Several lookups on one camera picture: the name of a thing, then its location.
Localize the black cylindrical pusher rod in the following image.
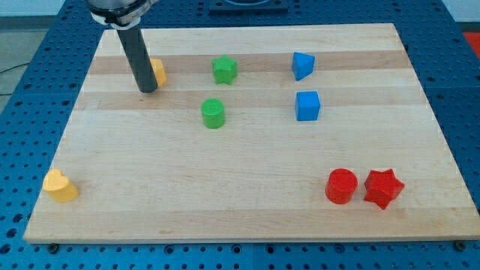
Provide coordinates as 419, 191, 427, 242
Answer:
117, 25, 158, 93

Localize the yellow heart block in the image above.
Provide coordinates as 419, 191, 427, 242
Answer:
42, 169, 79, 203

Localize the yellow pentagon block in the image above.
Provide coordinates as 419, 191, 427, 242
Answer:
150, 58, 168, 87

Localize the green star block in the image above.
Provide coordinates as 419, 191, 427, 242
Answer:
211, 55, 238, 85

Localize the green cylinder block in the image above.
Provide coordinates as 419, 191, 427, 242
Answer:
201, 98, 225, 129

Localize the blue triangle block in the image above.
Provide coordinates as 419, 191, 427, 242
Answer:
292, 52, 316, 81

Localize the blue cube block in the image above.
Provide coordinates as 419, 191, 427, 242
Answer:
295, 91, 321, 122

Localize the wooden board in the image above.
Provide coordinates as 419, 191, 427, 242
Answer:
24, 23, 479, 244

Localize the red cylinder block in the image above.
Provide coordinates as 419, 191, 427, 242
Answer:
325, 168, 358, 205

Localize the red star block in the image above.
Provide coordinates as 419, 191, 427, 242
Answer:
364, 169, 405, 210

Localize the black cable on floor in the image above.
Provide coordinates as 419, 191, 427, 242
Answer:
0, 61, 30, 97

